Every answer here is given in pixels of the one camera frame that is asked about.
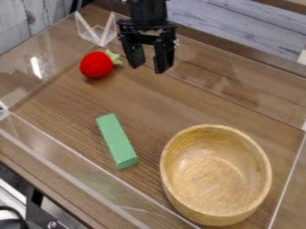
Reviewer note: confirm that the red plush strawberry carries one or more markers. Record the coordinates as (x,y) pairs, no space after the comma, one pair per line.
(99,63)

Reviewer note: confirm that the round wooden bowl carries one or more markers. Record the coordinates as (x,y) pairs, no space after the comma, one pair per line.
(216,174)

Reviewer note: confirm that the clear acrylic enclosure wall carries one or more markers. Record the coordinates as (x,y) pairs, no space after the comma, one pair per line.
(91,193)

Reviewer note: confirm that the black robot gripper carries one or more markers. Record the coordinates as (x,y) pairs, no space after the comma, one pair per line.
(148,27)

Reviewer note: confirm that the black table leg bracket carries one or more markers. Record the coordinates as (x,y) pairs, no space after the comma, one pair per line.
(37,215)

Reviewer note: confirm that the green rectangular block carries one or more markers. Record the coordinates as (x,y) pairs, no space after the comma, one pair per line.
(116,140)

